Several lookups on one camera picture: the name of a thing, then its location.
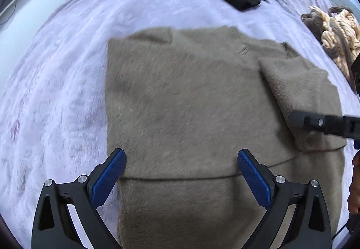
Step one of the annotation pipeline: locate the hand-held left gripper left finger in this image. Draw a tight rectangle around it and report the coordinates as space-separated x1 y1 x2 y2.
31 148 127 249

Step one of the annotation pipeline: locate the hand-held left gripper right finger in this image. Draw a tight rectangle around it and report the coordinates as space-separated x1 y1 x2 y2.
237 149 333 249

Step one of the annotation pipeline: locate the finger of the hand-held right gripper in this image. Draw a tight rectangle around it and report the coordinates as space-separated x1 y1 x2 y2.
289 111 360 139

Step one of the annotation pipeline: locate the brown fuzzy sweater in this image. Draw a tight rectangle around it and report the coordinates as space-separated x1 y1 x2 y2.
105 26 347 249

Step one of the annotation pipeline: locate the person's right hand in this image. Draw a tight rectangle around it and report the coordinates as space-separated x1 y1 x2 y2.
348 150 360 214

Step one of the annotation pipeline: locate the beige striped fleece garment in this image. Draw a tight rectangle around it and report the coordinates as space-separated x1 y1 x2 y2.
301 5 360 93

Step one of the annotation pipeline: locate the lavender plush blanket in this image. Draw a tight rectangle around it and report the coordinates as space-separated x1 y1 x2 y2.
0 0 360 249

